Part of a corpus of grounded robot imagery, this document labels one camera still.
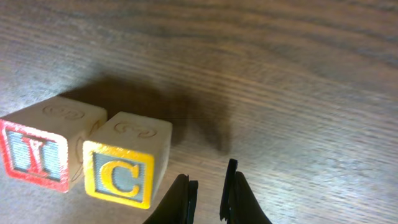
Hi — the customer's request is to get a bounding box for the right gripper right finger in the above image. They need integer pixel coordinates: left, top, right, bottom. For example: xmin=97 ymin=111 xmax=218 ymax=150
xmin=220 ymin=159 xmax=272 ymax=224

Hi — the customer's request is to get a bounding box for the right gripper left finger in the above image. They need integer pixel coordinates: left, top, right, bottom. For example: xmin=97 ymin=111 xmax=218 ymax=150
xmin=144 ymin=174 xmax=198 ymax=224

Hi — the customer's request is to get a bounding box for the yellow C block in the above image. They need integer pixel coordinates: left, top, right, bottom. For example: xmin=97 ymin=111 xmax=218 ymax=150
xmin=83 ymin=112 xmax=172 ymax=209

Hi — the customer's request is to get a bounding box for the red I block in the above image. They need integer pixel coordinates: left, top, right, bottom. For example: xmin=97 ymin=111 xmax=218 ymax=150
xmin=1 ymin=96 xmax=107 ymax=193

